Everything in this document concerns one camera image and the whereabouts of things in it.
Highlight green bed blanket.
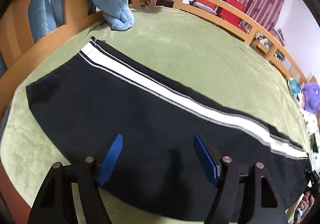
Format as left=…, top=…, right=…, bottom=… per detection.
left=0, top=4, right=313, bottom=224

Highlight wooden bed frame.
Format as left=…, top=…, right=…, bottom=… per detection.
left=1, top=0, right=297, bottom=110

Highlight red chair right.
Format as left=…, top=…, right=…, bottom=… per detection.
left=219, top=0, right=246, bottom=30

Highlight purple plush toy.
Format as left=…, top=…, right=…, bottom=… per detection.
left=302, top=82, right=320, bottom=114

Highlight person's right hand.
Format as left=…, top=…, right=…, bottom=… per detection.
left=293, top=191, right=315, bottom=223

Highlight white dotted pillow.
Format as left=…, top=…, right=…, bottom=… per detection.
left=299, top=108, right=320, bottom=154

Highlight teal patterned cushion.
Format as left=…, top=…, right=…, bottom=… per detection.
left=287, top=77, right=301, bottom=101

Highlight black pants with white stripe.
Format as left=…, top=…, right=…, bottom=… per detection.
left=26, top=39, right=310, bottom=221

